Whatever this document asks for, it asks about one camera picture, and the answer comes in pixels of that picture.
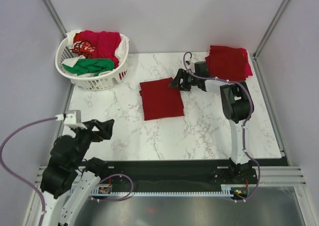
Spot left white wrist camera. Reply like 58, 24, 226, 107
55, 110, 87, 129

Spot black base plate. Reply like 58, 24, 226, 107
80, 158, 257, 194

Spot white laundry basket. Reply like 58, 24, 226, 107
55, 30, 129, 91

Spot right aluminium frame post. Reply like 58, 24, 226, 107
252, 0, 291, 59

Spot folded dark red shirt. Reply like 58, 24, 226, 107
205, 45, 246, 81

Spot right aluminium table rail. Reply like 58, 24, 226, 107
250, 53, 287, 157

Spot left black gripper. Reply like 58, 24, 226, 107
72, 117, 115, 166

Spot green shirt in basket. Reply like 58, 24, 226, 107
62, 57, 115, 77

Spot slotted cable duct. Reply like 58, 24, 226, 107
71, 185, 231, 197

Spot aluminium frame post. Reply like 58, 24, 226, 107
41, 0, 67, 38
252, 0, 291, 59

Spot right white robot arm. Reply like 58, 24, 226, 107
168, 60, 254, 183

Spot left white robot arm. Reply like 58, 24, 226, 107
40, 119, 115, 226

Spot left aluminium frame post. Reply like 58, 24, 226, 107
41, 0, 67, 38

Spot dark red t shirt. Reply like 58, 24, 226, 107
140, 77, 184, 121

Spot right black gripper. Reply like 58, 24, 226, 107
168, 69, 199, 92

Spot aluminium rail bars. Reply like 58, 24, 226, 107
34, 165, 307, 187

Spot folded pink shirt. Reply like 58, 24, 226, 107
242, 49, 253, 78

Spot white shirt in basket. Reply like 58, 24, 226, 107
66, 30, 129, 65

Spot red printed shirt in basket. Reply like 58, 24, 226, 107
71, 33, 96, 58

